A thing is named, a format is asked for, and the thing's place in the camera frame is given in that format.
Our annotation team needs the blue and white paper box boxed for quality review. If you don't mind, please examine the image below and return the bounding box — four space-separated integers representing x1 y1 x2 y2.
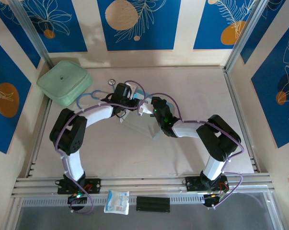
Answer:
120 90 176 140

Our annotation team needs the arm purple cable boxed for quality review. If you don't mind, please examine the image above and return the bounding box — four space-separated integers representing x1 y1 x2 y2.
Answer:
139 92 245 209
54 80 150 216

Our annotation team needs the mint green zipper pouch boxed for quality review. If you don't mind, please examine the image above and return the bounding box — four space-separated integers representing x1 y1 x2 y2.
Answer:
36 59 92 107

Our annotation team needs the left black controller board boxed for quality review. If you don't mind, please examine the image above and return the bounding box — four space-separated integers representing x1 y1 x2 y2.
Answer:
67 193 88 212

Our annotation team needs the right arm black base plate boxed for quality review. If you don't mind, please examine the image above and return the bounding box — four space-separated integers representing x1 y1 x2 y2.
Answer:
185 176 229 192

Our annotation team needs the blue stethoscope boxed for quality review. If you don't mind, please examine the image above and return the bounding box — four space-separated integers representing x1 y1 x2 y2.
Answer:
76 79 117 110

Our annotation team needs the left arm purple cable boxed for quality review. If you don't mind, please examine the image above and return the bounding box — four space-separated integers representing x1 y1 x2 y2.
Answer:
54 80 150 216

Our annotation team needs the black ribbed block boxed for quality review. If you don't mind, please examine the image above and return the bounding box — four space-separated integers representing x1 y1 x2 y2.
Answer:
136 195 171 213

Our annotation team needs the long aluminium mounting rail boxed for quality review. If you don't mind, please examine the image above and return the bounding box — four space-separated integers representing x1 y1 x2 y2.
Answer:
11 176 274 197

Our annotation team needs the aluminium table side rail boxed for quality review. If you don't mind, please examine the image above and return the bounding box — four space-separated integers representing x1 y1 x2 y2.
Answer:
223 67 261 174
25 99 53 179

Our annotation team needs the black controller board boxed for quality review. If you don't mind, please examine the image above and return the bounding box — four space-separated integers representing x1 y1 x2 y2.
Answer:
203 193 229 210
67 193 88 212

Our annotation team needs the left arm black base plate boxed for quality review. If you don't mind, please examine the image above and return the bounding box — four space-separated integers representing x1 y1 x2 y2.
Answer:
57 178 102 195

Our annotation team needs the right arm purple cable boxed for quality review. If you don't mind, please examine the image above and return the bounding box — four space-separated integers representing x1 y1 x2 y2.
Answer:
139 92 245 209

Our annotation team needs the aluminium frame post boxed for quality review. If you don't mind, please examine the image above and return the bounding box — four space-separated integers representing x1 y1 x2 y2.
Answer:
224 0 272 72
7 0 54 70

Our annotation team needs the right black controller board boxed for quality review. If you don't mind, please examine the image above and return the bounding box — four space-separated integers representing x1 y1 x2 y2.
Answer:
203 193 229 210

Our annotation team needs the grey slotted cable duct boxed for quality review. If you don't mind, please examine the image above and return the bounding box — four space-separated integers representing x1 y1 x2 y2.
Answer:
22 195 206 207

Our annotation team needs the white gauze packet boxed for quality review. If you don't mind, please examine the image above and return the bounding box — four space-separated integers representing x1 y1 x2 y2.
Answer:
104 190 130 215

